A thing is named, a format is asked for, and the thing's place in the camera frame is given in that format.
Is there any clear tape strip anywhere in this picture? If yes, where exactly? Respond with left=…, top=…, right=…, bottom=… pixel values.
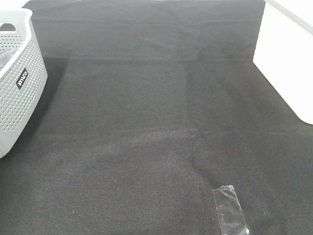
left=212, top=185, right=250, bottom=235

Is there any white plastic storage box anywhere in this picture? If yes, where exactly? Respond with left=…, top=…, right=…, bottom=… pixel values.
left=253, top=0, right=313, bottom=124

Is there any grey cloth in basket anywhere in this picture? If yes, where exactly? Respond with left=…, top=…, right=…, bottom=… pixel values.
left=0, top=48, right=17, bottom=70

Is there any grey perforated laundry basket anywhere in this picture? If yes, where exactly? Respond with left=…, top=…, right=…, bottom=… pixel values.
left=0, top=8, right=47, bottom=157

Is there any black table cloth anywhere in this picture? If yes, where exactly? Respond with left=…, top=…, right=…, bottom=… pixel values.
left=0, top=0, right=313, bottom=235

